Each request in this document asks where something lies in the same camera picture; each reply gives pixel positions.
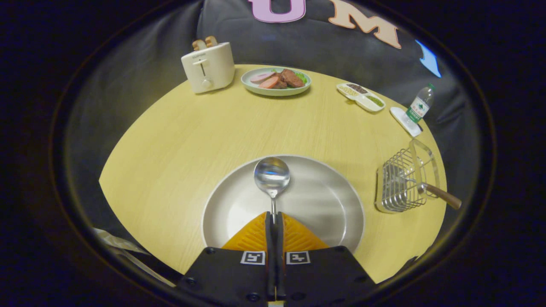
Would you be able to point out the clear water bottle green label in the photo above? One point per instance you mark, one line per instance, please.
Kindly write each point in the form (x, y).
(419, 106)

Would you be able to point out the pink sausage slice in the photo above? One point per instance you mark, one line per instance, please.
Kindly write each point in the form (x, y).
(262, 77)

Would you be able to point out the brown meat slice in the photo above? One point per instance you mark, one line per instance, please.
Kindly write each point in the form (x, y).
(292, 78)

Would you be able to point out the green lettuce leaf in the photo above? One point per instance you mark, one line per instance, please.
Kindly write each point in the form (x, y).
(302, 76)

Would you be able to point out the metal spoon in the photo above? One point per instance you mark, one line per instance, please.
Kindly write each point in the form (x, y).
(271, 175)

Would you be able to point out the white rectangular coaster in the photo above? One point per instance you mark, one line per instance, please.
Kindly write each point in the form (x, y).
(401, 118)

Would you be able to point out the pale green food plate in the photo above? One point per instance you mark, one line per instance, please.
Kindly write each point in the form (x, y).
(277, 91)

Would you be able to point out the white divided seasoning dish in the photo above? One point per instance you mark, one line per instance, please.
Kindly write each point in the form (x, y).
(361, 99)

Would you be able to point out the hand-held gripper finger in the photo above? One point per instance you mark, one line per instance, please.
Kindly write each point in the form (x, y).
(280, 256)
(270, 256)

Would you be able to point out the large white plate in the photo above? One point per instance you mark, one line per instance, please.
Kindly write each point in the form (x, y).
(320, 200)

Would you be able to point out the white toaster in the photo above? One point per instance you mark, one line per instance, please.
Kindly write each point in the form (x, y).
(213, 68)

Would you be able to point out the black backdrop cloth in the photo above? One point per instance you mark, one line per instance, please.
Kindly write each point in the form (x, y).
(145, 81)

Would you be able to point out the toasted bread slice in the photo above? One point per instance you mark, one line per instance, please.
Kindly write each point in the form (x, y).
(198, 44)
(211, 41)

